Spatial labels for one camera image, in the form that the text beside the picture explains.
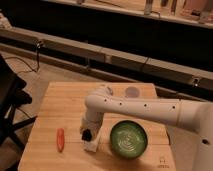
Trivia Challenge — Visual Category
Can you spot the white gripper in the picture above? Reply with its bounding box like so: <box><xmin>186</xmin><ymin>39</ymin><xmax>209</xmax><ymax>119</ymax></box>
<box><xmin>80</xmin><ymin>113</ymin><xmax>101</xmax><ymax>142</ymax></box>

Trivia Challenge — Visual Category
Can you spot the orange carrot toy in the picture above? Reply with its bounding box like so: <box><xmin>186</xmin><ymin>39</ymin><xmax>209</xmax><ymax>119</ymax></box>
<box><xmin>56</xmin><ymin>128</ymin><xmax>65</xmax><ymax>152</ymax></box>

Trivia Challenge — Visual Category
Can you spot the white sponge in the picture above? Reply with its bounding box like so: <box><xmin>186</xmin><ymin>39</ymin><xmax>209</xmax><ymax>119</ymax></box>
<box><xmin>83</xmin><ymin>133</ymin><xmax>101</xmax><ymax>152</ymax></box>

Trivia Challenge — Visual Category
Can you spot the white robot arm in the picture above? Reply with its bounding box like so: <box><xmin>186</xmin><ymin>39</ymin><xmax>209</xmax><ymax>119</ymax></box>
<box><xmin>80</xmin><ymin>85</ymin><xmax>213</xmax><ymax>171</ymax></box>

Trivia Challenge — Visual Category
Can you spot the green bowl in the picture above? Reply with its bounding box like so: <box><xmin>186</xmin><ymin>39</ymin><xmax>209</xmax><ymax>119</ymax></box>
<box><xmin>110</xmin><ymin>120</ymin><xmax>148</xmax><ymax>160</ymax></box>

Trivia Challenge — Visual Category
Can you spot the black cable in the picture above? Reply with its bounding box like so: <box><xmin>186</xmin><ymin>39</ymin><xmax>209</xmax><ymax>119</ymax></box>
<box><xmin>3</xmin><ymin>40</ymin><xmax>45</xmax><ymax>75</ymax></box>

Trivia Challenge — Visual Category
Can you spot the black office chair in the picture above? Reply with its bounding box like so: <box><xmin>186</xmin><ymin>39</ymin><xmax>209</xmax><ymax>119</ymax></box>
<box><xmin>0</xmin><ymin>54</ymin><xmax>38</xmax><ymax>163</ymax></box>

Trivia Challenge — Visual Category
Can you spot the grey round lid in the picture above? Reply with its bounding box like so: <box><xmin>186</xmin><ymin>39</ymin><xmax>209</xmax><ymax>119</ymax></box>
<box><xmin>125</xmin><ymin>87</ymin><xmax>140</xmax><ymax>98</ymax></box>

